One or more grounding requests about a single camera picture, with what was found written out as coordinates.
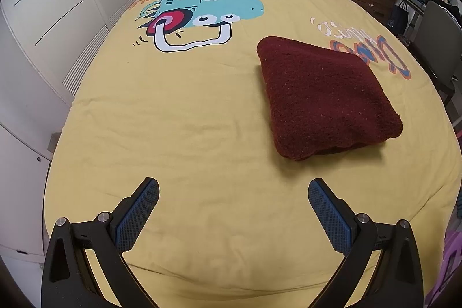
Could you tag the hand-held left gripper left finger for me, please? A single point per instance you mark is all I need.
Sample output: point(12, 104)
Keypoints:
point(139, 210)

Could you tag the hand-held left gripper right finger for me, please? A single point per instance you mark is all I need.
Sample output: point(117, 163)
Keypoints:
point(330, 214)

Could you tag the dark red fleece blanket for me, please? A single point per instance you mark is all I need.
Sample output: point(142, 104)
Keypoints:
point(325, 95)

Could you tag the yellow printed bed blanket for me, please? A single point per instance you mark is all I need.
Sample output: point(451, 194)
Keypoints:
point(180, 120)

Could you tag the purple plastic stool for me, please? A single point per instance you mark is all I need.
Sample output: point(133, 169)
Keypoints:
point(445, 268)

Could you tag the dark paper bag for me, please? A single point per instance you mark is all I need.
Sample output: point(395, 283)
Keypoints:
point(398, 19)

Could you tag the grey chair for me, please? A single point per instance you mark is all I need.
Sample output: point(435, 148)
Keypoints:
point(438, 37)

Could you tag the white wardrobe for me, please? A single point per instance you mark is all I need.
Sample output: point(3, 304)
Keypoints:
point(47, 23)

